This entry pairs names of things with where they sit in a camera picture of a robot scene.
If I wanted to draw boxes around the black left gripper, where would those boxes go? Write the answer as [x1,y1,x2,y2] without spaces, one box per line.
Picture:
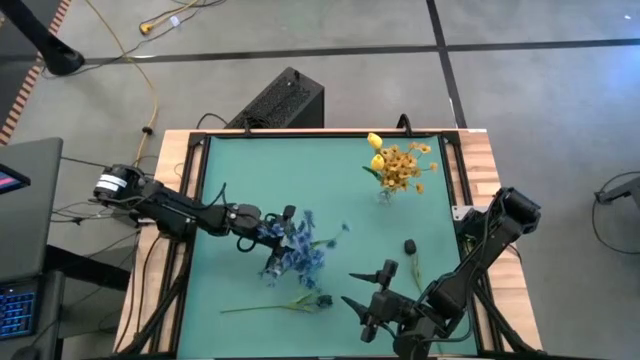
[227,202,298,274]

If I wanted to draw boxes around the computer monitor lit screen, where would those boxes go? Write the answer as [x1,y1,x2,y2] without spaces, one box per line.
[0,162,32,196]

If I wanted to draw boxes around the thin yellow cable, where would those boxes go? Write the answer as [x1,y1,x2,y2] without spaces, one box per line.
[138,0,201,36]

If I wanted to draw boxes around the yellow artificial flower bunch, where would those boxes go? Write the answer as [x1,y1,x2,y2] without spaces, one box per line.
[372,141,440,196]

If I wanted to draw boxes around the laptop computer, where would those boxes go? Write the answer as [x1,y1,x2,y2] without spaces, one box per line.
[0,137,65,281]

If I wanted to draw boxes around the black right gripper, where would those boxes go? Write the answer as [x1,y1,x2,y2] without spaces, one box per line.
[340,258,419,345]

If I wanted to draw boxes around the blue artificial flower bunch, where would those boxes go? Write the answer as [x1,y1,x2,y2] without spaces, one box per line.
[257,208,352,292]

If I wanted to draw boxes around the black computer tower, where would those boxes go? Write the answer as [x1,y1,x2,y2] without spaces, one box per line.
[224,66,326,130]

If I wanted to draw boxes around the dark artificial tulip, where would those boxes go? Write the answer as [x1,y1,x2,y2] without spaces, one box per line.
[402,238,425,296]
[219,292,335,315]

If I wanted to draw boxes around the black floor stand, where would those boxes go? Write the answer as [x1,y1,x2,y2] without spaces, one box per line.
[0,0,86,77]

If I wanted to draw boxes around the teal table mat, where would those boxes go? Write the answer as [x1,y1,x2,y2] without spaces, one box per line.
[177,134,479,357]

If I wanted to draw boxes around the dark floor mat striped edge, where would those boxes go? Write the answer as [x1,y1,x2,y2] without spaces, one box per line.
[0,0,74,147]

